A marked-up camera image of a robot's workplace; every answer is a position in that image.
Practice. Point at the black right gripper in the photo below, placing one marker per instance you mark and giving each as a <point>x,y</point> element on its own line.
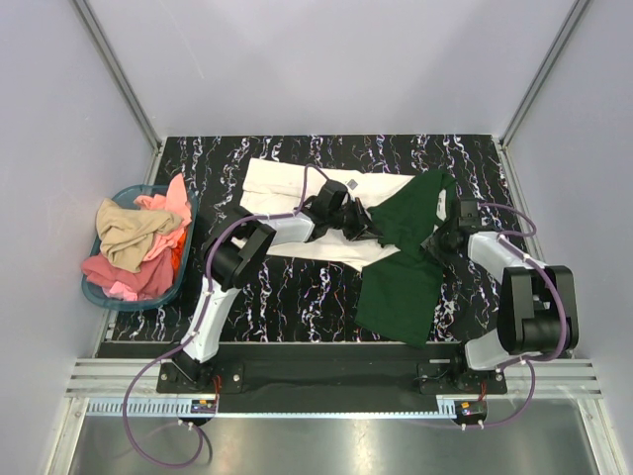
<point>431,243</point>

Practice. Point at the aluminium frame post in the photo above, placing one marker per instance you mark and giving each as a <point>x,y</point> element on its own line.
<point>554,52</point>
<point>103,46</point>

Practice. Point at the orange garment in basket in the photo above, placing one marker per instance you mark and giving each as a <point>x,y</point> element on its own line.
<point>177,253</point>

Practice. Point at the beige t-shirt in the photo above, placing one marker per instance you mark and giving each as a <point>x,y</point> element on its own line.
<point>127,236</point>

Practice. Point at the grey slotted cable duct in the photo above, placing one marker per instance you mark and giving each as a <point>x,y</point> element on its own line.
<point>232,408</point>

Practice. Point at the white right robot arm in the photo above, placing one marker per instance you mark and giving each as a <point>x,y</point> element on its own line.
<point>537,315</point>

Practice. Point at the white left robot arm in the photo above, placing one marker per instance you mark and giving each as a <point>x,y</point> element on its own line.
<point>236,251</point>

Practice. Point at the cream and green t-shirt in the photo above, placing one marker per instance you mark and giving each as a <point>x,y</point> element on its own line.
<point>375,223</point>

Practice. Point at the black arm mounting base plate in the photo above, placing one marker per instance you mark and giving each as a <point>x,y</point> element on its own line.
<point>376,375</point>

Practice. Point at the pink t-shirt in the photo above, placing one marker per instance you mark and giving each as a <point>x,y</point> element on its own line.
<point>156,274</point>

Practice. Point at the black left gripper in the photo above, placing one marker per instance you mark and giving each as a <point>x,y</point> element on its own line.
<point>362,229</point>

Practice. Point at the left aluminium frame post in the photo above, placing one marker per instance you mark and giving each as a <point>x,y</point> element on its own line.
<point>103,46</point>

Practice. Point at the right aluminium frame post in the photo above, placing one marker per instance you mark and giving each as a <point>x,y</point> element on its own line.
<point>554,52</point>

